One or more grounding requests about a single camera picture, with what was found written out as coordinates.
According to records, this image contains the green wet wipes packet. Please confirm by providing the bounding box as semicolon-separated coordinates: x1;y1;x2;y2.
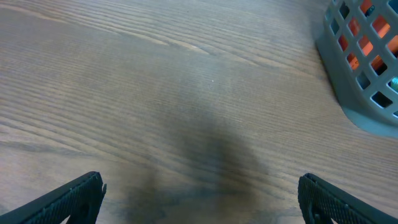
389;77;398;92

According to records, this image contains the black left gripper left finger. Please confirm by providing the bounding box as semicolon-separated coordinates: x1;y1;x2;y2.
1;171;106;224

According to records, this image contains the orange Redoxon box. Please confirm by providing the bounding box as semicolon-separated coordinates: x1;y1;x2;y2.
329;0;397;75

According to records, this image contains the grey plastic basket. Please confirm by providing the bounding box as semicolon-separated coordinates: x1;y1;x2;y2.
314;1;397;138

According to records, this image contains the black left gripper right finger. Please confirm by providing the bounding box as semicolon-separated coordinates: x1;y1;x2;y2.
298;173;397;224

